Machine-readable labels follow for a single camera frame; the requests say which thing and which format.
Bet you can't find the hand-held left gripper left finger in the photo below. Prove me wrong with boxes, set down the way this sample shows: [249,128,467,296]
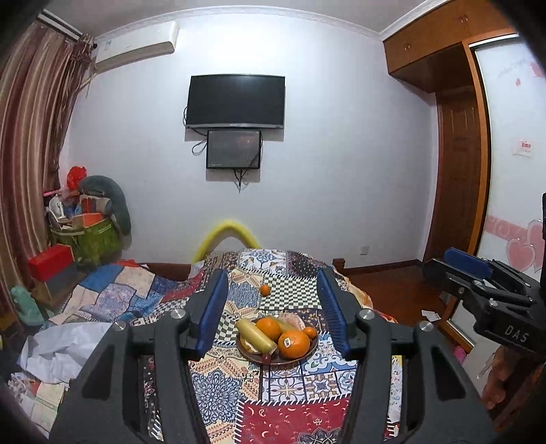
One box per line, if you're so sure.
[50,269,230,444]

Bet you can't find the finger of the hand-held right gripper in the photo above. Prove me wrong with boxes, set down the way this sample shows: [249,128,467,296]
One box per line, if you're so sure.
[422,258,491,317]
[444,248,537,296]

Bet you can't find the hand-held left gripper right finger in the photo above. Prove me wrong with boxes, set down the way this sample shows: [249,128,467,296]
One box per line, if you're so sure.
[316,267,498,444]

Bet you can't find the yellow cylindrical fruit piece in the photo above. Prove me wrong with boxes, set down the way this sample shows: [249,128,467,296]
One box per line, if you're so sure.
[235,319,278,354]

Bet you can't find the large orange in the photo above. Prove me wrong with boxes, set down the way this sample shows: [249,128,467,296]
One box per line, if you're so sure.
[277,330,311,359]

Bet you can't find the medium orange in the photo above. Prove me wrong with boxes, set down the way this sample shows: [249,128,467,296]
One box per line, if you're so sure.
[256,317,283,340]

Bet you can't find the round brown plate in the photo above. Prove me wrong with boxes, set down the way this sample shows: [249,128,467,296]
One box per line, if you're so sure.
[235,316,320,365]

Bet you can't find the person's right hand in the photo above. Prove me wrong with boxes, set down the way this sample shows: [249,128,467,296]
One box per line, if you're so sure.
[482,352,519,411]

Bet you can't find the patchwork printed blanket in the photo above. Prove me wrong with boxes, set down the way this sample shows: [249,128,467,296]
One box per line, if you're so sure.
[11,248,404,444]

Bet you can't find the yellow fuzzy arc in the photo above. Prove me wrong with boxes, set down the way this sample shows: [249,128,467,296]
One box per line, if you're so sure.
[192,219,262,263]

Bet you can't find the wooden wardrobe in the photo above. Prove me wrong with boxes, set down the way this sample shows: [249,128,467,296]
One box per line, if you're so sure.
[382,0,519,274]

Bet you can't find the green storage bag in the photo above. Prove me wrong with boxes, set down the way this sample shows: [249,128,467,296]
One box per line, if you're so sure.
[49,220,122,269]

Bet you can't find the grey pillow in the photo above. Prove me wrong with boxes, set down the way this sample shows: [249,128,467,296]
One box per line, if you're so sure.
[79,175,132,235]

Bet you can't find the crumpled white cloth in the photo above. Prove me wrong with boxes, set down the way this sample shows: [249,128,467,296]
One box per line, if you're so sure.
[17,321,114,385]

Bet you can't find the orange cardboard box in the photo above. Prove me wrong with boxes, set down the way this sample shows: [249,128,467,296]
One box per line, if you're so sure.
[72,213,103,230]

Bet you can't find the red box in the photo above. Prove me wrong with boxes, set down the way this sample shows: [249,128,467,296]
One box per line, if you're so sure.
[28,245,74,282]

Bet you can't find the teal cloth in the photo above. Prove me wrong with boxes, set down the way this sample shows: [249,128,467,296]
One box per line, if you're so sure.
[11,285,45,326]

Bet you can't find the red plastic bag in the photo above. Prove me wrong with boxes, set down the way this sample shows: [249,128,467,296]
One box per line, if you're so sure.
[66,166,88,191]

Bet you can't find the scattered papers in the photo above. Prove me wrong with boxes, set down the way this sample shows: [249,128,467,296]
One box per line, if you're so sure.
[11,371,71,434]

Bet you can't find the striped brown curtain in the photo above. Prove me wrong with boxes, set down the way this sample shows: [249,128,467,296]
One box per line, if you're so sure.
[0,17,95,325]

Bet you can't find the white air conditioner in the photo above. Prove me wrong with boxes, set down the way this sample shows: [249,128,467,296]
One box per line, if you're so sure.
[93,21,180,78]

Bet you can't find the small wall-mounted screen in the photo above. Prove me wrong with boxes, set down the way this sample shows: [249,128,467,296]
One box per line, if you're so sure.
[206,129,262,170]

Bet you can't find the black wall-mounted television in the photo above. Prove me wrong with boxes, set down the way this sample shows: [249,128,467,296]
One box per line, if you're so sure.
[185,74,286,129]

